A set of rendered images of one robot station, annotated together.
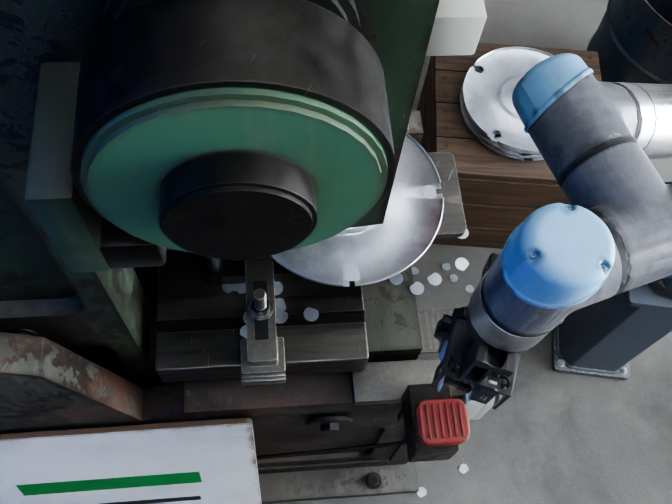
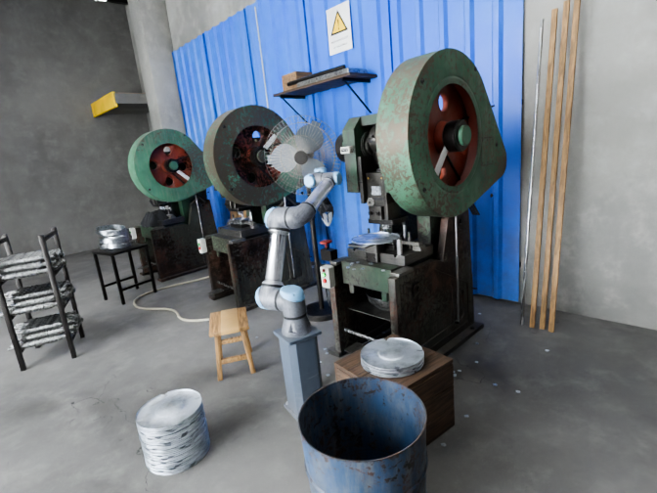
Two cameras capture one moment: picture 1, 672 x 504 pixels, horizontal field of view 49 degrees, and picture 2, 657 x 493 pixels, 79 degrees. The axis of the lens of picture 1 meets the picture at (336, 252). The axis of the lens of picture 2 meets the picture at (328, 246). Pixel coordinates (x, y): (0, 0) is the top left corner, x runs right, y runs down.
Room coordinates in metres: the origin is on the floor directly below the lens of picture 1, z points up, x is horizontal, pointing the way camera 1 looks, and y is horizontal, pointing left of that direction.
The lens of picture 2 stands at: (2.39, -1.43, 1.32)
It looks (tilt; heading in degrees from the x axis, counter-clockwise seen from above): 14 degrees down; 149
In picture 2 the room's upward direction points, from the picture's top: 6 degrees counter-clockwise
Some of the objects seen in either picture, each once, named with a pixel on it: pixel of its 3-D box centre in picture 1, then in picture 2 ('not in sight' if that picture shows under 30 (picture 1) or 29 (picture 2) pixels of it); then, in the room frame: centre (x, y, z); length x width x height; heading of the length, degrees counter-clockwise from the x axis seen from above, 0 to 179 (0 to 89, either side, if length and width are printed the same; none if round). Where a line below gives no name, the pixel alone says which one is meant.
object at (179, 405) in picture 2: not in sight; (169, 408); (0.58, -1.30, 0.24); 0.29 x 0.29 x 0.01
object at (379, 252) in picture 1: (344, 194); (374, 238); (0.54, 0.00, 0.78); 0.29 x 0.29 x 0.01
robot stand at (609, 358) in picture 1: (625, 306); (301, 370); (0.68, -0.65, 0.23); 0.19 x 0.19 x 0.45; 1
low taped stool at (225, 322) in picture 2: not in sight; (232, 341); (-0.03, -0.80, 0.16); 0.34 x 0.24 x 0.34; 163
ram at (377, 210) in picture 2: not in sight; (381, 194); (0.52, 0.08, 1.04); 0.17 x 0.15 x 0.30; 102
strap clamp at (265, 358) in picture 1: (260, 314); not in sight; (0.35, 0.09, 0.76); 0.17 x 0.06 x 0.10; 12
